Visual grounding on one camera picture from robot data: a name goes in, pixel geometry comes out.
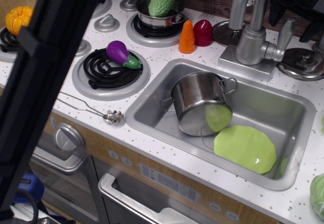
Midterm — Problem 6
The silver stove knob rear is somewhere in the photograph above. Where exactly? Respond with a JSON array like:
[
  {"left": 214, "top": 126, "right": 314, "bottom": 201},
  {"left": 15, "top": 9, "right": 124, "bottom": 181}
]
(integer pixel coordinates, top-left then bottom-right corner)
[{"left": 119, "top": 0, "right": 137, "bottom": 12}]

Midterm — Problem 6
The far left stove burner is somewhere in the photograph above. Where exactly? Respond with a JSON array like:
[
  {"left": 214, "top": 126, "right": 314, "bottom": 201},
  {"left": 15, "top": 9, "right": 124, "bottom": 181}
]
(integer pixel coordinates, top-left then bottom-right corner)
[{"left": 1, "top": 27, "right": 20, "bottom": 63}]

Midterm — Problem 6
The green plastic plate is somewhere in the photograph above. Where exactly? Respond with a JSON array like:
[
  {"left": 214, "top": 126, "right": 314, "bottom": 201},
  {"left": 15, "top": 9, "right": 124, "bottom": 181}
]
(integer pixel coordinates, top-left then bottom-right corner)
[{"left": 214, "top": 125, "right": 277, "bottom": 174}]

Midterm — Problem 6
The orange toy pumpkin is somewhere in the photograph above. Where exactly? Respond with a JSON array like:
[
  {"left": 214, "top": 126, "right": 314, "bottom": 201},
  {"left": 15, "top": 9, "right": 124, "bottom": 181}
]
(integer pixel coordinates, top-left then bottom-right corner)
[{"left": 5, "top": 6, "right": 34, "bottom": 36}]

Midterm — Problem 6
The small steel saucepan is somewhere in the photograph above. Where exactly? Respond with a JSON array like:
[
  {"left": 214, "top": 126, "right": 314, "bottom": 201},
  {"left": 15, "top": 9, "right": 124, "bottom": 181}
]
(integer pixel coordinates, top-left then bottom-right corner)
[{"left": 136, "top": 0, "right": 186, "bottom": 28}]

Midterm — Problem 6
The stainless steel pot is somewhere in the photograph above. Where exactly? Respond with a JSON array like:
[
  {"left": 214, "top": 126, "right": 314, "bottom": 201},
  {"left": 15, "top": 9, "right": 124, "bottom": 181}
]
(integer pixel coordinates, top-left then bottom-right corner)
[{"left": 161, "top": 71, "right": 238, "bottom": 136}]

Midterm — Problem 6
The silver stove knob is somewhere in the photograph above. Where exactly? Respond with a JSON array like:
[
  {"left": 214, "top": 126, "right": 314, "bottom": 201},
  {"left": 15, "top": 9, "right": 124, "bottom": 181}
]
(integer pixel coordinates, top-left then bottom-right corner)
[
  {"left": 119, "top": 0, "right": 137, "bottom": 12},
  {"left": 94, "top": 14, "right": 120, "bottom": 33},
  {"left": 75, "top": 39, "right": 91, "bottom": 57}
]

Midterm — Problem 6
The steel pot lid right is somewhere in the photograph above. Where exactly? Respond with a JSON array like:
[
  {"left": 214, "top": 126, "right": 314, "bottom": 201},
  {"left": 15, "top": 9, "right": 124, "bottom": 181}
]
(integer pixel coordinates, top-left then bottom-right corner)
[{"left": 277, "top": 48, "right": 323, "bottom": 81}]

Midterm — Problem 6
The green toy bitter melon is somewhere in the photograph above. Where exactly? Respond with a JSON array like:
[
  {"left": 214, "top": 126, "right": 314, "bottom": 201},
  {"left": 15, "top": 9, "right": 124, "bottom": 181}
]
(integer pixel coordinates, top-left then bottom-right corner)
[{"left": 148, "top": 0, "right": 175, "bottom": 17}]

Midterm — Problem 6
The silver sink basin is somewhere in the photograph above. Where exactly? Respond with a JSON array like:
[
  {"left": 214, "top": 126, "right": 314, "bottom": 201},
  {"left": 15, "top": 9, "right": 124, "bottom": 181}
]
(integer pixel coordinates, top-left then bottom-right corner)
[{"left": 126, "top": 59, "right": 316, "bottom": 191}]

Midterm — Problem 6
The black stove burner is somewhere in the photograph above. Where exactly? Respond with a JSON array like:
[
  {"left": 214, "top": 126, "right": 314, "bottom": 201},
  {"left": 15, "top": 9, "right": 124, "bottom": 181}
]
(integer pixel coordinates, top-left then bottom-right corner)
[
  {"left": 126, "top": 15, "right": 187, "bottom": 48},
  {"left": 72, "top": 49, "right": 150, "bottom": 101}
]

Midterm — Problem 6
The black coiled cable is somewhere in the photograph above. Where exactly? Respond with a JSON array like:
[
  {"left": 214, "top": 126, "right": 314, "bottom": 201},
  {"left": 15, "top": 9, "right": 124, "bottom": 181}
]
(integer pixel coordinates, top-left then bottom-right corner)
[{"left": 15, "top": 188, "right": 39, "bottom": 224}]

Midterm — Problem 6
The silver toy faucet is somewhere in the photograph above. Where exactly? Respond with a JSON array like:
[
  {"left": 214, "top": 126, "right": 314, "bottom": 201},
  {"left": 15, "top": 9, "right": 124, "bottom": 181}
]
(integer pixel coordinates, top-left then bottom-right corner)
[{"left": 218, "top": 0, "right": 286, "bottom": 82}]

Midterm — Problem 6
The green toy cabbage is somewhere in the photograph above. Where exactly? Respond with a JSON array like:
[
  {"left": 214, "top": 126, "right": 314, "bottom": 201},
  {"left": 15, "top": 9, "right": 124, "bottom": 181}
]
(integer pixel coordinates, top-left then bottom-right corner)
[{"left": 310, "top": 173, "right": 323, "bottom": 220}]

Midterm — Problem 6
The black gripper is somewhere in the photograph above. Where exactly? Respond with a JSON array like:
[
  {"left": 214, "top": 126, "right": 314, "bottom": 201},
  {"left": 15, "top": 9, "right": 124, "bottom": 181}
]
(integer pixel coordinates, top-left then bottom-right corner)
[{"left": 268, "top": 0, "right": 323, "bottom": 43}]

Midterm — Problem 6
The metal pasta spoon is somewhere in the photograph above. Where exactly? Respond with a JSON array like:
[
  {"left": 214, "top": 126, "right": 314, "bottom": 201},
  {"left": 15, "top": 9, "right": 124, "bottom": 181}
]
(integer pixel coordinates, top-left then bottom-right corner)
[{"left": 57, "top": 92, "right": 125, "bottom": 124}]

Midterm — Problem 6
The rear left stove burner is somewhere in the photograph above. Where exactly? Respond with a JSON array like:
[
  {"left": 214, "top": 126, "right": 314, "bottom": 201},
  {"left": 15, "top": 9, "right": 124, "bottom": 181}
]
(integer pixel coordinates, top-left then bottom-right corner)
[{"left": 91, "top": 0, "right": 112, "bottom": 19}]

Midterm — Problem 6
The silver stove knob front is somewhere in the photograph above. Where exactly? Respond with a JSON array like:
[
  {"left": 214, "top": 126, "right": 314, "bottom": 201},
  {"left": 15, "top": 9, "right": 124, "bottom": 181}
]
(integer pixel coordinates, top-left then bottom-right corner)
[{"left": 75, "top": 39, "right": 91, "bottom": 57}]

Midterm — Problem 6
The silver oven door handle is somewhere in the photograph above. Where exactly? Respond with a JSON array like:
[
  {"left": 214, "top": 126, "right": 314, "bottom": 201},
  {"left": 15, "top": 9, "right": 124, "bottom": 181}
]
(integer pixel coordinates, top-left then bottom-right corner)
[{"left": 32, "top": 146, "right": 89, "bottom": 176}]

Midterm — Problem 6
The rear black stove burner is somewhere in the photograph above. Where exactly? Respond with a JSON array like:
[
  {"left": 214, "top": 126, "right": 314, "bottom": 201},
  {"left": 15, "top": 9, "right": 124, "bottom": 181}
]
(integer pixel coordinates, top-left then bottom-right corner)
[{"left": 126, "top": 15, "right": 187, "bottom": 48}]

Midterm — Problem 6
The silver faucet lever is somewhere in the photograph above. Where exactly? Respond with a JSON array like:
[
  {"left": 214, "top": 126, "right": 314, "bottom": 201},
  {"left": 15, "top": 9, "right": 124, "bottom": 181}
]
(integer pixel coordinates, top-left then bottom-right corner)
[{"left": 273, "top": 18, "right": 295, "bottom": 62}]

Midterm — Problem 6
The silver oven dial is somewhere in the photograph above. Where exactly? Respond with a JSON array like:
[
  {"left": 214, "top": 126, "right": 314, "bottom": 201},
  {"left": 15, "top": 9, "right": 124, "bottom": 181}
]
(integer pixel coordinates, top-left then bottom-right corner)
[{"left": 53, "top": 122, "right": 85, "bottom": 152}]

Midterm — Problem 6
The steel lid behind faucet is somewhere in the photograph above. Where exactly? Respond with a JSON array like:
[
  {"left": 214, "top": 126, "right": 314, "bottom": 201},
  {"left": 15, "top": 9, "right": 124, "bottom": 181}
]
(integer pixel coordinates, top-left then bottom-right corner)
[{"left": 213, "top": 20, "right": 247, "bottom": 47}]

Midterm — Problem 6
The orange toy carrot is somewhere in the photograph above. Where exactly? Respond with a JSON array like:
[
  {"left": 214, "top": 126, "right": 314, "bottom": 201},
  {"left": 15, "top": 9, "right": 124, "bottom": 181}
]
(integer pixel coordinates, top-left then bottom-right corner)
[{"left": 178, "top": 20, "right": 195, "bottom": 54}]

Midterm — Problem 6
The silver dishwasher handle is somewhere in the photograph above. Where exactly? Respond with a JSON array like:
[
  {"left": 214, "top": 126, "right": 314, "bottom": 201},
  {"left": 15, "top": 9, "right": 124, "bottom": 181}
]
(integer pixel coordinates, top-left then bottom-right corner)
[{"left": 98, "top": 173, "right": 197, "bottom": 224}]

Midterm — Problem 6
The purple toy eggplant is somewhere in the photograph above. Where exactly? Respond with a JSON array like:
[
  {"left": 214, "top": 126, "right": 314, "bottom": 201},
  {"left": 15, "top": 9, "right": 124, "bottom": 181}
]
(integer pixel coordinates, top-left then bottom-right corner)
[{"left": 106, "top": 41, "right": 142, "bottom": 69}]

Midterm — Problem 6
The front black stove burner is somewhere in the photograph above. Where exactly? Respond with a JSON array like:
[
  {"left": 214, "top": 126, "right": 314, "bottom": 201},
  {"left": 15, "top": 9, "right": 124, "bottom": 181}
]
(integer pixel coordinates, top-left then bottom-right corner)
[{"left": 72, "top": 49, "right": 150, "bottom": 101}]

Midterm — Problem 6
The silver stove knob middle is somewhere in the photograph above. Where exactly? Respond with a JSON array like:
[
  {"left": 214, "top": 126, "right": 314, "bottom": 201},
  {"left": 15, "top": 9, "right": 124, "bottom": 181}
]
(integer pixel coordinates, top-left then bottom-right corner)
[{"left": 94, "top": 14, "right": 120, "bottom": 33}]

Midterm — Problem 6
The red toy pepper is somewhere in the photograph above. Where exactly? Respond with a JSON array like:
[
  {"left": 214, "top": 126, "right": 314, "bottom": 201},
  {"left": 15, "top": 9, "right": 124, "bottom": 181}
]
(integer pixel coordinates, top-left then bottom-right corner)
[{"left": 193, "top": 19, "right": 213, "bottom": 47}]

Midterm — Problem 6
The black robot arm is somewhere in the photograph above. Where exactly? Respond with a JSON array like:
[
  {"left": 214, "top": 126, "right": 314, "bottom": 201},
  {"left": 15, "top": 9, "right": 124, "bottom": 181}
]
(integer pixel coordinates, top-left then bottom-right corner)
[{"left": 1, "top": 0, "right": 323, "bottom": 223}]

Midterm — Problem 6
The blue clamp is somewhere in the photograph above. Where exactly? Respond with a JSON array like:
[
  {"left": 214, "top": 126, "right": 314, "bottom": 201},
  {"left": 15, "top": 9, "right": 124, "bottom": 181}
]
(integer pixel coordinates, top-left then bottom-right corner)
[{"left": 13, "top": 173, "right": 45, "bottom": 203}]

